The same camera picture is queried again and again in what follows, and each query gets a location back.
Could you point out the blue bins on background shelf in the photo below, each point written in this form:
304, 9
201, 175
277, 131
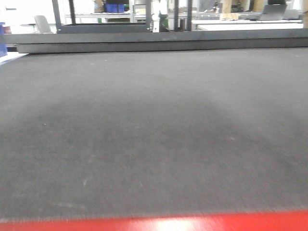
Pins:
114, 8

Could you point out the white background table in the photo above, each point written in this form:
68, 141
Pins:
229, 25

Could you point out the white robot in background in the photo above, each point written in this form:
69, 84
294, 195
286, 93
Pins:
159, 13

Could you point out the grey office chair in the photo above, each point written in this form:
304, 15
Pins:
42, 24

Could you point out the grey laptop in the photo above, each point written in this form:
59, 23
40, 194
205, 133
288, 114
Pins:
273, 12

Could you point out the blue crate far left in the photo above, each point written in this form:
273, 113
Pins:
3, 47

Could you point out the dark red box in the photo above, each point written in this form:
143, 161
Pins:
7, 30

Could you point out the black metal frame rack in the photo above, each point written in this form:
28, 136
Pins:
122, 27

